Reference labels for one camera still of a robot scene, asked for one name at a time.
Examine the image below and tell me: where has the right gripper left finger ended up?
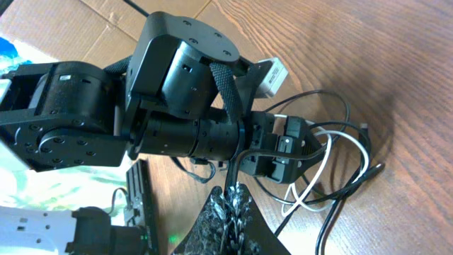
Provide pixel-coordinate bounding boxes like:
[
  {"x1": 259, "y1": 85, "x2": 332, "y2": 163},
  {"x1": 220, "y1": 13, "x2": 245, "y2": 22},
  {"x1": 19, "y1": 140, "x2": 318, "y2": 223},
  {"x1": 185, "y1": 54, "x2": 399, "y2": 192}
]
[{"x1": 172, "y1": 186, "x2": 229, "y2": 255}]

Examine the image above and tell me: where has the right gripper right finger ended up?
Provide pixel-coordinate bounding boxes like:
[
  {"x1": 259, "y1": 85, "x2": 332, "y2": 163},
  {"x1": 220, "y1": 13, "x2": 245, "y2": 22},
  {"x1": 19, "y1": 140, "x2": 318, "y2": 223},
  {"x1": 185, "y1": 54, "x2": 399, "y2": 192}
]
[{"x1": 231, "y1": 183, "x2": 289, "y2": 255}]

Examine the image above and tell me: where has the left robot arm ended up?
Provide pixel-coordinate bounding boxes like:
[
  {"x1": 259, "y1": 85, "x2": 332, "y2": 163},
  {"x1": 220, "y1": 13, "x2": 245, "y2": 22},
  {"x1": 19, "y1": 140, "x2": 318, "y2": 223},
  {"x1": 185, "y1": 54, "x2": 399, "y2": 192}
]
[{"x1": 1, "y1": 11, "x2": 325, "y2": 183}]

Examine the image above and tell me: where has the cardboard sheet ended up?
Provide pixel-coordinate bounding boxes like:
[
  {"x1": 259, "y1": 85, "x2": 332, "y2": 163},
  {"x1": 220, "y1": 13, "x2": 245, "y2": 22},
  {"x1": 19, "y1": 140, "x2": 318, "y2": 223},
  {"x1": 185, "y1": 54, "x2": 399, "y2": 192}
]
[{"x1": 0, "y1": 0, "x2": 213, "y2": 70}]

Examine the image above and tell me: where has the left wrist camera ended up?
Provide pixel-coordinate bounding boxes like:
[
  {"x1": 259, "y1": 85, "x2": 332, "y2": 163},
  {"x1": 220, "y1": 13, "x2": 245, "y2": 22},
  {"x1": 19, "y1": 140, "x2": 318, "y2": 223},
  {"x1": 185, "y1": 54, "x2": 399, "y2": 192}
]
[{"x1": 255, "y1": 57, "x2": 289, "y2": 98}]

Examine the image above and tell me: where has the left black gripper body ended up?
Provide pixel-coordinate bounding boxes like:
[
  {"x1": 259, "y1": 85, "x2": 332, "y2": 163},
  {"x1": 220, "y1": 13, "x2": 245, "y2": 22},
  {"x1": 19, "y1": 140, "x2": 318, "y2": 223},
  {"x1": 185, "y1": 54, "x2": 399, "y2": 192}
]
[{"x1": 239, "y1": 111, "x2": 325, "y2": 183}]

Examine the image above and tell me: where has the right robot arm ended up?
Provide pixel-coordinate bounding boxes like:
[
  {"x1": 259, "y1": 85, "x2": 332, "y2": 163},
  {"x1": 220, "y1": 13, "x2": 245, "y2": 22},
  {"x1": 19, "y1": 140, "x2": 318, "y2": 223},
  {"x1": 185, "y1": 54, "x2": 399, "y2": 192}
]
[{"x1": 1, "y1": 184, "x2": 288, "y2": 254}]

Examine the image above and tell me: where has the white usb cable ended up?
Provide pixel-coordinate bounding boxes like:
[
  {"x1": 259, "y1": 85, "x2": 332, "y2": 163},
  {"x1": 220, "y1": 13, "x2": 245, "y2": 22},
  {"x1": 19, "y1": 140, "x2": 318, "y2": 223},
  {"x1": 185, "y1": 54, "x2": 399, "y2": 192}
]
[{"x1": 274, "y1": 113, "x2": 371, "y2": 217}]

